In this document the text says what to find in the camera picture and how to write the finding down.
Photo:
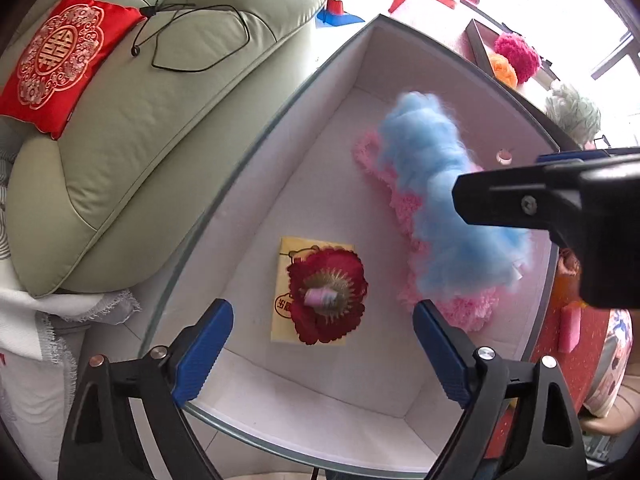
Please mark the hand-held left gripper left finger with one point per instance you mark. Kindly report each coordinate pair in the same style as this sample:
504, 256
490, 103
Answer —
200, 355

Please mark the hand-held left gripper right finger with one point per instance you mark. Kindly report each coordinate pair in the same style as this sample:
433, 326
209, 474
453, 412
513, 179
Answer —
442, 355

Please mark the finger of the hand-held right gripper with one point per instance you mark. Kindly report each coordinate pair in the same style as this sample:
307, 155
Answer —
500, 200
575, 156

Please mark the pink fluffy scarf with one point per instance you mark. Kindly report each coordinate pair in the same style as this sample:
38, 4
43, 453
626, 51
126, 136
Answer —
465, 310

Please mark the light blue fluffy scarf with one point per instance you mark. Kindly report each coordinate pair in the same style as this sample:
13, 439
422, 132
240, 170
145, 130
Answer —
425, 160

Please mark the yellow cartoon tissue pack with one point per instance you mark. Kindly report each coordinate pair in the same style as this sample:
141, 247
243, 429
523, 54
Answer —
282, 320

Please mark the dark red fabric flower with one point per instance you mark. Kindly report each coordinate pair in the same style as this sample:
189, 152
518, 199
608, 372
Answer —
345, 320

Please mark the large pink sponge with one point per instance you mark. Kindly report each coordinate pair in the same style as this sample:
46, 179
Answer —
570, 330

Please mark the grey storage box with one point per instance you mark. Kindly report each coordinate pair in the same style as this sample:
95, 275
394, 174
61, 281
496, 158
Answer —
310, 185

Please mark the green mesh bath pouf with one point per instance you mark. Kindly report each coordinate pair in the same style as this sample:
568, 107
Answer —
572, 112

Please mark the orange fabric flower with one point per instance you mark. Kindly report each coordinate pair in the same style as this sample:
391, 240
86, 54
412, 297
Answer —
502, 72

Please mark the magenta fluffy scrunchie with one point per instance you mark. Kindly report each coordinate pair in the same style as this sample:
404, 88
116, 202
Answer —
517, 57

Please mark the grey shallow tray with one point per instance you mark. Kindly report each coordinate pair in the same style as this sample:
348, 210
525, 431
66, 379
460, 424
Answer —
480, 45

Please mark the white lace-edged cloth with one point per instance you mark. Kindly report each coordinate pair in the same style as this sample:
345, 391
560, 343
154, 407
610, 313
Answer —
50, 310

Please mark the printed picture cushion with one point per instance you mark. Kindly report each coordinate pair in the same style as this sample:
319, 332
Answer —
610, 360

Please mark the pale green leather sofa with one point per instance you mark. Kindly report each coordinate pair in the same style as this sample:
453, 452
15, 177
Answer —
150, 135

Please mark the blue dustpan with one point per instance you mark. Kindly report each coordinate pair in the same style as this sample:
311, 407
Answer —
340, 17

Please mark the grey striped blanket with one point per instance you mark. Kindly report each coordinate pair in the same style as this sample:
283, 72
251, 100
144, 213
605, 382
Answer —
4, 185

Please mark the red embroidered cushion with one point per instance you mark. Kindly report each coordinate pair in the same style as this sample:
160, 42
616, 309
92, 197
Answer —
55, 60

